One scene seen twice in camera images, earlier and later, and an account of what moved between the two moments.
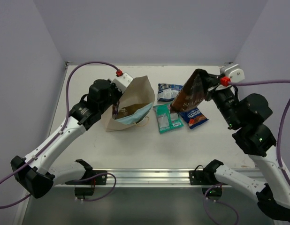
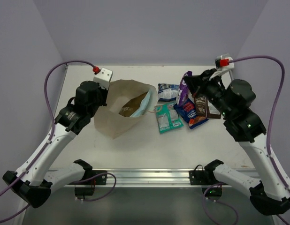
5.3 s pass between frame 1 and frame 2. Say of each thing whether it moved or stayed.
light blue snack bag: moved
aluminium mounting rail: stayed
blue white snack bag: stayed
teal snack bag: stayed
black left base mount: stayed
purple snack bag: moved
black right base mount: stayed
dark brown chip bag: moved
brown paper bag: moved
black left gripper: moved
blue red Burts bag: stayed
